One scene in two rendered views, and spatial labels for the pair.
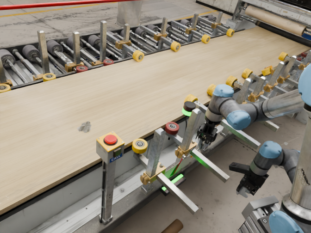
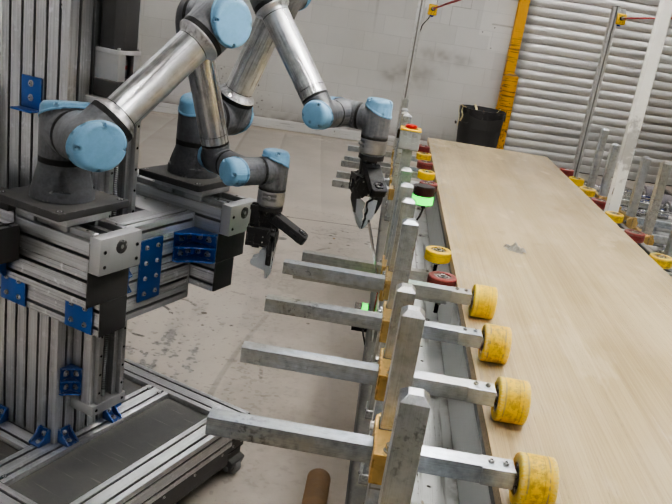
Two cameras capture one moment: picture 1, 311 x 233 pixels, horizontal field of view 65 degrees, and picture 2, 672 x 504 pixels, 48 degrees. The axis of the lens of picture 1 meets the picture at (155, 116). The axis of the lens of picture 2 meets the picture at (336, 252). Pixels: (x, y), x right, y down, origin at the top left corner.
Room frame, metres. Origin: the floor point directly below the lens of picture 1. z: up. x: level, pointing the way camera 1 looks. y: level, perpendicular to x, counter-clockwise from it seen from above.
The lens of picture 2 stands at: (2.48, -1.54, 1.56)
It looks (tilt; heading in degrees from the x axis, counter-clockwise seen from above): 18 degrees down; 143
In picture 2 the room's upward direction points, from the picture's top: 9 degrees clockwise
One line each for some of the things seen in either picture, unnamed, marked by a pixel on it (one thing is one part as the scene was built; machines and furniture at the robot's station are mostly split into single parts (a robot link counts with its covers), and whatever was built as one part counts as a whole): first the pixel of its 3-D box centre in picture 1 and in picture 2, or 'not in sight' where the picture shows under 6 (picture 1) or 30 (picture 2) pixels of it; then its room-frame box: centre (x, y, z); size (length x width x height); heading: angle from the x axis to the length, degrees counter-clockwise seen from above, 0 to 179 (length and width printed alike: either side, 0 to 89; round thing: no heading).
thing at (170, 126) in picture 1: (171, 132); (439, 293); (1.08, -0.11, 0.85); 0.08 x 0.08 x 0.11
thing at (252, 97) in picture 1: (255, 95); (391, 372); (1.56, -0.68, 0.95); 0.14 x 0.06 x 0.05; 141
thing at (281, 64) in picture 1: (268, 89); (386, 449); (1.74, -0.82, 0.93); 0.04 x 0.04 x 0.48; 51
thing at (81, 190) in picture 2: not in sight; (63, 175); (0.69, -1.03, 1.09); 0.15 x 0.15 x 0.10
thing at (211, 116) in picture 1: (215, 113); (371, 147); (0.85, -0.25, 1.21); 0.08 x 0.08 x 0.05
